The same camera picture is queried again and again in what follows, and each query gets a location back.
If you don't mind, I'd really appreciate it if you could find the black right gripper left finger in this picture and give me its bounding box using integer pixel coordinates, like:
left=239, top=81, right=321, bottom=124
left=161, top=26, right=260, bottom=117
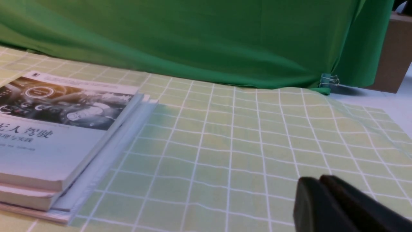
left=293, top=177, right=358, bottom=232

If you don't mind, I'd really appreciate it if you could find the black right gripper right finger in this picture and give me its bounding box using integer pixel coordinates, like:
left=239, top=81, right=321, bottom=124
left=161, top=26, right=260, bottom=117
left=319, top=175, right=412, bottom=232

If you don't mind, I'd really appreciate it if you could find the green checkered tablecloth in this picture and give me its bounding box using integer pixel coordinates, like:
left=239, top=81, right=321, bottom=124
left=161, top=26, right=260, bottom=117
left=1, top=47, right=411, bottom=232

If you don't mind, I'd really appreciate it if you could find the brown cardboard box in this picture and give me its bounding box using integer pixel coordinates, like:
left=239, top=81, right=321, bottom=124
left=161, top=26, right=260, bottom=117
left=366, top=12, right=412, bottom=93

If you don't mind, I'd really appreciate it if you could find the green backdrop cloth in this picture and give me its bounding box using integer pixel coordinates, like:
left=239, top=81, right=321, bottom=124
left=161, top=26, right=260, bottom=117
left=0, top=0, right=393, bottom=94

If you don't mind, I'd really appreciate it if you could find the middle white book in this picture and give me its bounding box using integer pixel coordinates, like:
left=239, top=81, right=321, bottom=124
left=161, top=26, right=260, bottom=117
left=1, top=94, right=152, bottom=211

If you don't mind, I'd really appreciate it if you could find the top white self-driving book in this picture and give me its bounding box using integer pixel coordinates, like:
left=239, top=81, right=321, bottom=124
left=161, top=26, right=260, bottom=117
left=0, top=71, right=143, bottom=191

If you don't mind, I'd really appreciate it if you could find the bottom thin book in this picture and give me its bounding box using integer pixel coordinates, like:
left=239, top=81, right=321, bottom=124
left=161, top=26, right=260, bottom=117
left=1, top=95, right=159, bottom=225

